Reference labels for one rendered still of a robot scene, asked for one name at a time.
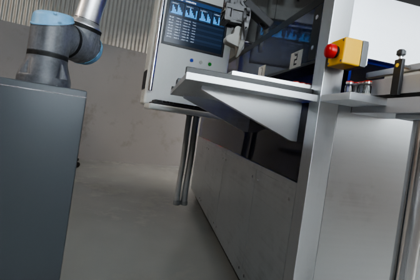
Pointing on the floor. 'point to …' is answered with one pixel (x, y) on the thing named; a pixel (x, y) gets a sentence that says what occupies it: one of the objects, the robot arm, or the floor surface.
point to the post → (319, 127)
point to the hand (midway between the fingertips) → (239, 53)
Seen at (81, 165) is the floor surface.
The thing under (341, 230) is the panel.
